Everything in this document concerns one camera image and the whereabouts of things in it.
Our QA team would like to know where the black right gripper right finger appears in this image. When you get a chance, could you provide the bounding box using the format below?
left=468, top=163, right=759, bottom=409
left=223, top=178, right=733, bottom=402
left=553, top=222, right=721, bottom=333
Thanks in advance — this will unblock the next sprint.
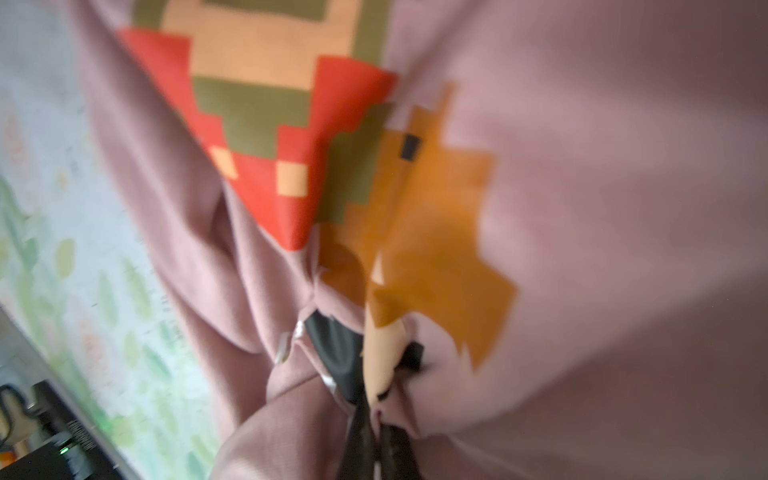
left=379, top=424, right=423, bottom=480

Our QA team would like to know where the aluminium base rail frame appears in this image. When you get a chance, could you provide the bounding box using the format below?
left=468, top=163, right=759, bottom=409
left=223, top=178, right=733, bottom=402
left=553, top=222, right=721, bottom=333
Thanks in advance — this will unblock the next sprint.
left=1, top=312, right=139, bottom=479

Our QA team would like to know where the pink pixel-print t-shirt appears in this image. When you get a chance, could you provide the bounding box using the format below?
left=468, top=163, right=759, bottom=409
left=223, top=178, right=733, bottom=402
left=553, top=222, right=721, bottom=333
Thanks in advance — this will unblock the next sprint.
left=59, top=1, right=767, bottom=479

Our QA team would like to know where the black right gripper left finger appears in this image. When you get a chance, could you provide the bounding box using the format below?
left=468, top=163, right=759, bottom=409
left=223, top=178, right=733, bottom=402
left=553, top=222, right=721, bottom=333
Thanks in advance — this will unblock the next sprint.
left=335, top=401, right=378, bottom=480

